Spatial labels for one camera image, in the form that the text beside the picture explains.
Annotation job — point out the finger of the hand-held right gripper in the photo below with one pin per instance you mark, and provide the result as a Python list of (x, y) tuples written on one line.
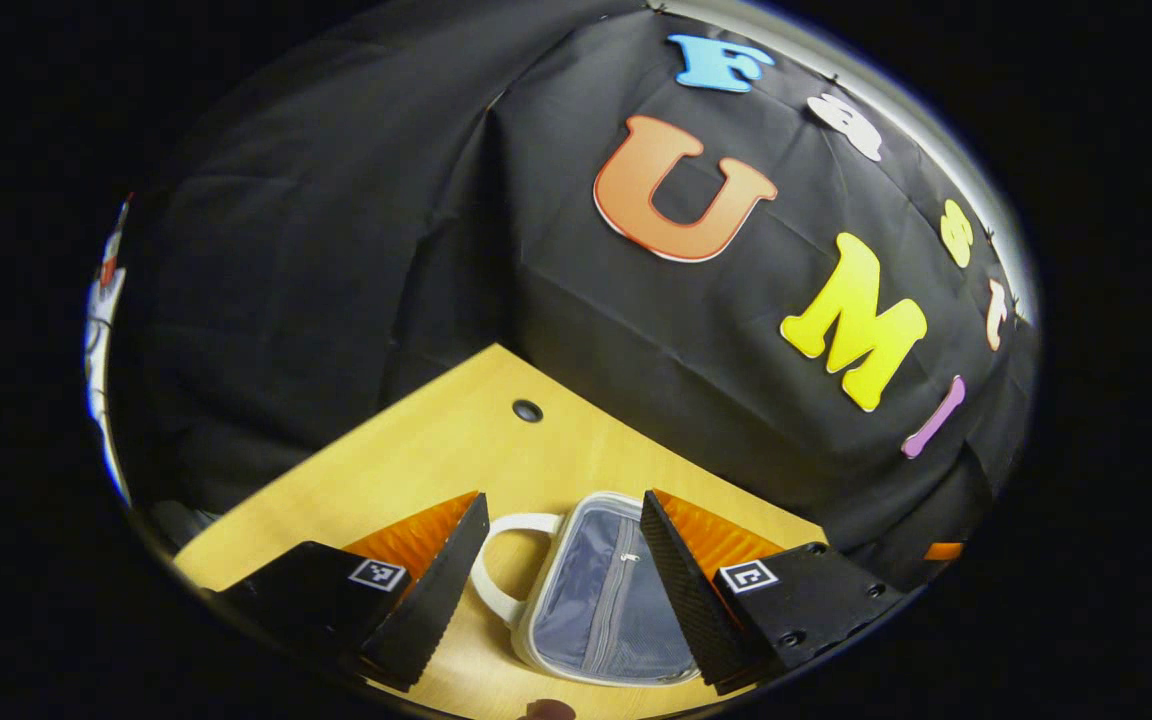
[(944, 551)]

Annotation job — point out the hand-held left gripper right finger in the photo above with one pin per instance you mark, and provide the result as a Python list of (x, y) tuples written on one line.
[(686, 590)]

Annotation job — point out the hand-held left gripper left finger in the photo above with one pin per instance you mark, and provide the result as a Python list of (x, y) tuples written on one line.
[(436, 600)]

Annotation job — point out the white suitcase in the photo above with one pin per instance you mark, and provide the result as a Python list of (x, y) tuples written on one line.
[(576, 610)]

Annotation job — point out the black table grommet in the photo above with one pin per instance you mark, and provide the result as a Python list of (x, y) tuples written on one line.
[(527, 410)]

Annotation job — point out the white blue printed banner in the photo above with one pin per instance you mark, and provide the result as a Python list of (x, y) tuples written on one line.
[(96, 320)]

